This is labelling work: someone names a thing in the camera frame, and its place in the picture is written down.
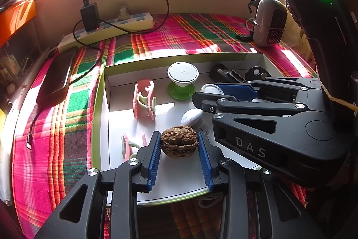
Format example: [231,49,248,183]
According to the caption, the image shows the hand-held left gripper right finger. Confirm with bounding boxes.
[197,131,326,239]

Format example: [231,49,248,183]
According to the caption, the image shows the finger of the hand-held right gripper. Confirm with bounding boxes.
[192,91,309,170]
[213,76,321,102]

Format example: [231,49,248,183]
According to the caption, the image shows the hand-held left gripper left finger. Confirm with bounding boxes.
[35,131,163,239]

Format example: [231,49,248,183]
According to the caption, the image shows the brown walnut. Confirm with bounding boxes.
[160,126,200,158]

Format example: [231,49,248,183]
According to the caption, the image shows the white cardboard box green rim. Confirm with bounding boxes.
[91,52,319,207]

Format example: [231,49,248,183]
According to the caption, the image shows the pink green clip holder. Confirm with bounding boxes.
[133,79,157,120]
[121,131,148,161]

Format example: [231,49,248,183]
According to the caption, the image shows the white egg-shaped object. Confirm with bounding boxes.
[181,109,204,126]

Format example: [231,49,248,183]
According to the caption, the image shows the small fan heater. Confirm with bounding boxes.
[249,0,288,47]

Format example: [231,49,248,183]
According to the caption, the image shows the plaid blanket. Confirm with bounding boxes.
[11,13,319,239]

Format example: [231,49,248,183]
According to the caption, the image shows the cream power strip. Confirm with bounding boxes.
[73,12,154,40]
[57,34,84,53]

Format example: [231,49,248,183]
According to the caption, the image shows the black smartphone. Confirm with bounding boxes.
[36,46,79,104]

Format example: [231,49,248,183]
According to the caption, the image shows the grey plug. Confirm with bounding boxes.
[117,6,132,20]

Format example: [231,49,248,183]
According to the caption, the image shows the white cloth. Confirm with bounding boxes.
[0,105,19,206]

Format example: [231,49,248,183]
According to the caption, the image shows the black charger adapter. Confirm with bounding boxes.
[81,3,100,32]

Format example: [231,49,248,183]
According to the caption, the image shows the orange box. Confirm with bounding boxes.
[0,0,38,47]

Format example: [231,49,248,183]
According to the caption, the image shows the white cord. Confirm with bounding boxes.
[196,191,226,209]

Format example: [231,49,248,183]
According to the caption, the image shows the black charger cable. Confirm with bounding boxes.
[67,0,170,86]

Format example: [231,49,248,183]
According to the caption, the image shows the black usb cable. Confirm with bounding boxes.
[26,94,45,150]

